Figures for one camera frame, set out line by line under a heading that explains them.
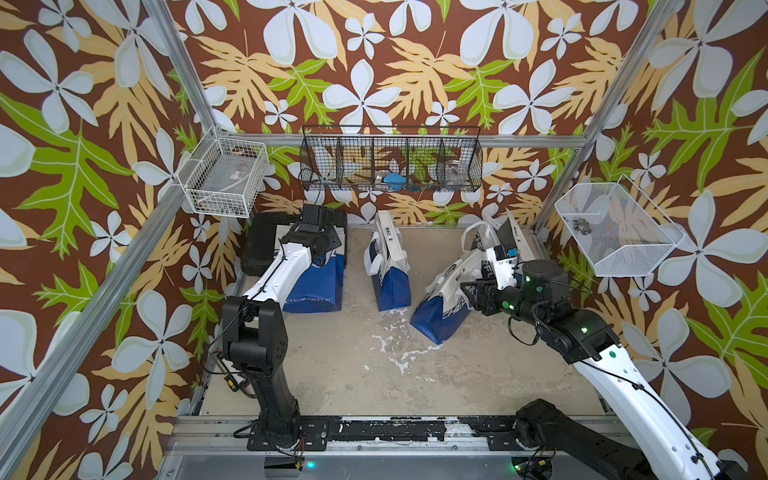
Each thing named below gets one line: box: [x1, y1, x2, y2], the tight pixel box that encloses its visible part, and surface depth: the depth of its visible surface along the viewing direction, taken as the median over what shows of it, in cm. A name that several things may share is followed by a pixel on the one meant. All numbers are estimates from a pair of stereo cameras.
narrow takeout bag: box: [364, 210, 411, 312], surface depth 86 cm
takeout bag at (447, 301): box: [410, 250, 488, 344], surface depth 80 cm
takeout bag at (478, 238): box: [461, 208, 548, 279], surface depth 88 cm
